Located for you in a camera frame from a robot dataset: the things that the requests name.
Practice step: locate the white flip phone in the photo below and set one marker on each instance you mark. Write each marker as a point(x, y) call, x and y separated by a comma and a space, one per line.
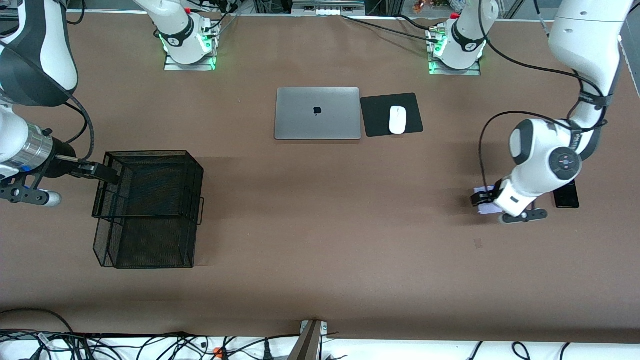
point(487, 210)

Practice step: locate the black slab smartphone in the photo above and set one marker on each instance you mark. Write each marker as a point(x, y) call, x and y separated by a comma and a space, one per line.
point(567, 200)

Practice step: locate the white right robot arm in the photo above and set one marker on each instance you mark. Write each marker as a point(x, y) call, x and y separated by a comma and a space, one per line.
point(60, 50)

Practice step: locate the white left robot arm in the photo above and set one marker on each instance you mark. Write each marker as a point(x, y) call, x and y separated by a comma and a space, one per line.
point(545, 150)

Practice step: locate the black mesh two-tier tray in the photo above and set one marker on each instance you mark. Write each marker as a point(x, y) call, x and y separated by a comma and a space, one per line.
point(150, 240)

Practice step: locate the white computer mouse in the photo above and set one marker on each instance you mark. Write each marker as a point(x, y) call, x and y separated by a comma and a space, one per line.
point(397, 120)

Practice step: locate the black mouse pad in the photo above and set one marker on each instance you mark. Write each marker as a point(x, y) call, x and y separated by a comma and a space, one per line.
point(375, 117)

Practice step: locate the silver closed laptop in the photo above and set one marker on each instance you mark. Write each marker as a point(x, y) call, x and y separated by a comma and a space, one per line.
point(317, 125)

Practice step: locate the black power plug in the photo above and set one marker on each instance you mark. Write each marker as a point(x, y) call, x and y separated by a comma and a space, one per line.
point(267, 350)

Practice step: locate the white power strip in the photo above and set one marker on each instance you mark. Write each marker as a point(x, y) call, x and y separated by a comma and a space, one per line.
point(327, 10)

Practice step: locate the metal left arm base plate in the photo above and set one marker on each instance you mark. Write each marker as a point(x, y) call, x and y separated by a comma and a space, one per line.
point(472, 73)

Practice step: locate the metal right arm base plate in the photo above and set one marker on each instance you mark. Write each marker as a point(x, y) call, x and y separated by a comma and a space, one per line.
point(172, 67)

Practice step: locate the aluminium frame post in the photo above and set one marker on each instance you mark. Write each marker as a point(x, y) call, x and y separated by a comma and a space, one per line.
point(310, 345)

